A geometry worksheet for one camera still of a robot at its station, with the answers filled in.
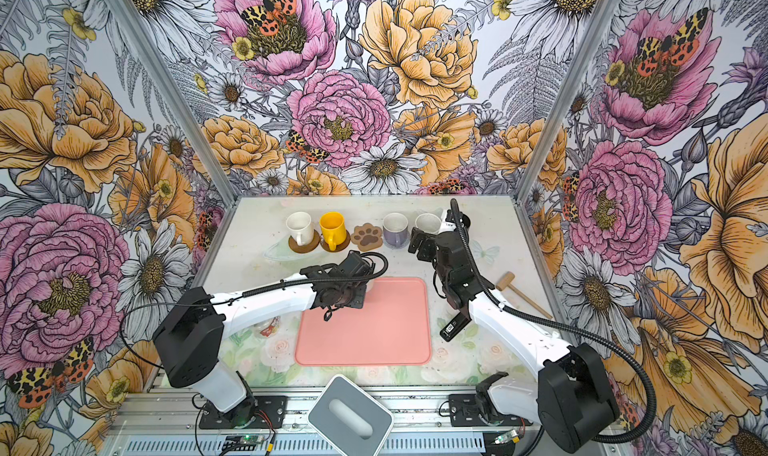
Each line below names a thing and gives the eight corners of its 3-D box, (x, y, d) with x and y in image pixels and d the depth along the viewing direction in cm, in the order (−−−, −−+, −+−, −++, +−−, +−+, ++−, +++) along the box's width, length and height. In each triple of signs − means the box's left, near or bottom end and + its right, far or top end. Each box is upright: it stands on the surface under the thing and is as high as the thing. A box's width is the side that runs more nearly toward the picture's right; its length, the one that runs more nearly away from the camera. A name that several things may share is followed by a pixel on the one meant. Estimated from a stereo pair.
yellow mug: (322, 256, 106) (316, 237, 98) (326, 231, 114) (321, 211, 105) (344, 256, 106) (340, 237, 98) (347, 231, 114) (343, 211, 105)
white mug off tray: (304, 257, 106) (296, 236, 97) (291, 239, 111) (282, 218, 102) (323, 246, 109) (317, 224, 100) (309, 229, 114) (302, 208, 105)
